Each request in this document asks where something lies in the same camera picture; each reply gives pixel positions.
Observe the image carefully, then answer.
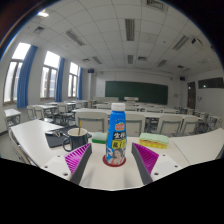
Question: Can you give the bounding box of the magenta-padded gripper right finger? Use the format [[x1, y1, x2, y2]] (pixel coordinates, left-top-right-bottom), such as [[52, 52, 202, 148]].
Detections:
[[130, 142, 190, 186]]

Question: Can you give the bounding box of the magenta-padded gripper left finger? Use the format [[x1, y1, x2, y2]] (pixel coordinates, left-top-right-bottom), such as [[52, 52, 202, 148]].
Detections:
[[40, 142, 94, 186]]

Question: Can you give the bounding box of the blue drink bottle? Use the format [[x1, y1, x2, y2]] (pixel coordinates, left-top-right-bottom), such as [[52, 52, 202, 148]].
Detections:
[[105, 102, 128, 167]]

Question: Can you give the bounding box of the dark blue mug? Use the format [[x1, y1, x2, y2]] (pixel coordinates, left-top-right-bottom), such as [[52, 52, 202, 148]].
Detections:
[[61, 127, 89, 153]]

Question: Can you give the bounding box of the green and yellow sponge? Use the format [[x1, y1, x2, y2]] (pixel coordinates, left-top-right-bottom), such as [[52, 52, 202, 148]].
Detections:
[[138, 132, 170, 150]]

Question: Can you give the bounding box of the black laptop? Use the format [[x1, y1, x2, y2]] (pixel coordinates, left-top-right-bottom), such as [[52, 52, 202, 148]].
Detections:
[[44, 124, 93, 149]]

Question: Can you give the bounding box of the flat round red coaster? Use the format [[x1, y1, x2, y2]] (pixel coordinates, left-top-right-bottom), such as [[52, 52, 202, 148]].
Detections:
[[101, 153, 127, 168]]

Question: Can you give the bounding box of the group of classroom chairs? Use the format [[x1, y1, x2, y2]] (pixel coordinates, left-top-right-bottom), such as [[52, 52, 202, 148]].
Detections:
[[25, 101, 223, 138]]

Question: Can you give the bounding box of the green blackboard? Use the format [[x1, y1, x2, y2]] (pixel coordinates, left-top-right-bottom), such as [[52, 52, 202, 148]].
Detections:
[[104, 80, 169, 106]]

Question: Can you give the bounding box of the blue curtain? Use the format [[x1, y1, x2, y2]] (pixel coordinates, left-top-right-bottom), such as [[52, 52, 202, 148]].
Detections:
[[16, 44, 38, 109], [77, 66, 84, 101], [54, 57, 66, 103]]

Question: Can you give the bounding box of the dark wooden door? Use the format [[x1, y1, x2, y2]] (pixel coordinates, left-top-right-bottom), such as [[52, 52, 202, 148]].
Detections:
[[187, 81, 197, 110]]

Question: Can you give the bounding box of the group of ceiling lights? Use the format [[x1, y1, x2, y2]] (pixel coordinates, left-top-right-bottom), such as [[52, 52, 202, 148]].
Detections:
[[33, 0, 214, 69]]

